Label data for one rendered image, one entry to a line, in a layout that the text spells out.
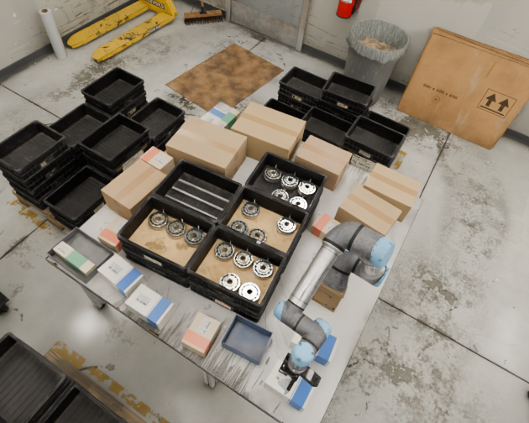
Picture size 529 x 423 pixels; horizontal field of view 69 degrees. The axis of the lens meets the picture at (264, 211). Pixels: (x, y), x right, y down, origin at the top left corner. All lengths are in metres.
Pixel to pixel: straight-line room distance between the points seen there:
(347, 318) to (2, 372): 1.73
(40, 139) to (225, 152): 1.47
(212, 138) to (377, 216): 1.09
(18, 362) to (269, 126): 1.90
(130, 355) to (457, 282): 2.42
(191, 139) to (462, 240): 2.35
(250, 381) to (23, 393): 1.10
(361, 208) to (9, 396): 2.02
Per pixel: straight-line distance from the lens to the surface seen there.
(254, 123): 2.55
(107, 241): 2.22
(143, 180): 2.31
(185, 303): 2.06
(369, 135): 3.30
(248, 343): 1.98
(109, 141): 3.11
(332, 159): 2.48
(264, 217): 2.16
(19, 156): 3.21
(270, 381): 1.86
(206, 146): 2.40
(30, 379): 2.36
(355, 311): 2.14
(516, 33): 4.31
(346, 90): 3.67
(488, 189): 4.13
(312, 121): 3.45
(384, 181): 2.47
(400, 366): 2.91
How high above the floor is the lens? 2.60
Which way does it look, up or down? 54 degrees down
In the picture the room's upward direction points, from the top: 9 degrees clockwise
